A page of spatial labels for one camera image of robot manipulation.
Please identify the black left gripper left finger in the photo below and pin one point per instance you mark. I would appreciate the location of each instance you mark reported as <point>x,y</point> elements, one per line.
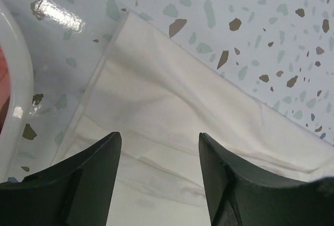
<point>75,191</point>

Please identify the pink crumpled t-shirt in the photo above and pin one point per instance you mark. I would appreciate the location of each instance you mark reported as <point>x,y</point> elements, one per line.
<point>4,89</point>

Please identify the white t-shirt red print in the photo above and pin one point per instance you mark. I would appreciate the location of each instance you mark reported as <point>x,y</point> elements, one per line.
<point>159,98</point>

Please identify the white plastic laundry basket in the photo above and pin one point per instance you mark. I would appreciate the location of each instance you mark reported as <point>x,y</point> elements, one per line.
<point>20,69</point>

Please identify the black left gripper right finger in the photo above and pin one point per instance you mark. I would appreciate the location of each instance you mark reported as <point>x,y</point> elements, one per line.
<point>241,193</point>

